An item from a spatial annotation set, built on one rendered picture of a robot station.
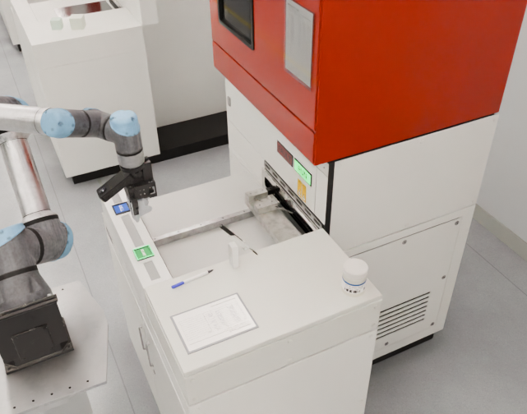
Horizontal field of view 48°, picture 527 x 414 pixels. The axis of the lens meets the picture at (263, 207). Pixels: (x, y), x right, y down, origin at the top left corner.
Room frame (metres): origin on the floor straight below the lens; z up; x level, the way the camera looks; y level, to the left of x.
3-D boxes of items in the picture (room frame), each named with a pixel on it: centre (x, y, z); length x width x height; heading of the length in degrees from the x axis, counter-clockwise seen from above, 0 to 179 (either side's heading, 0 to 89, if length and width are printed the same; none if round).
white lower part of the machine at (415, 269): (2.04, -0.34, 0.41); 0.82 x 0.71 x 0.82; 26
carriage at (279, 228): (1.67, -0.04, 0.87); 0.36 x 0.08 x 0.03; 26
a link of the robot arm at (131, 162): (1.42, 0.37, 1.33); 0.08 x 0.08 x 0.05
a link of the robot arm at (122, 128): (1.42, 0.38, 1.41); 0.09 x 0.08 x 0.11; 59
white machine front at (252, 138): (1.90, -0.03, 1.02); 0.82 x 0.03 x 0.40; 26
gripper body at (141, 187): (1.42, 0.37, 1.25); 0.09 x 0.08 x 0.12; 116
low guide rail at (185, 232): (1.71, 0.19, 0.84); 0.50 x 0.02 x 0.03; 116
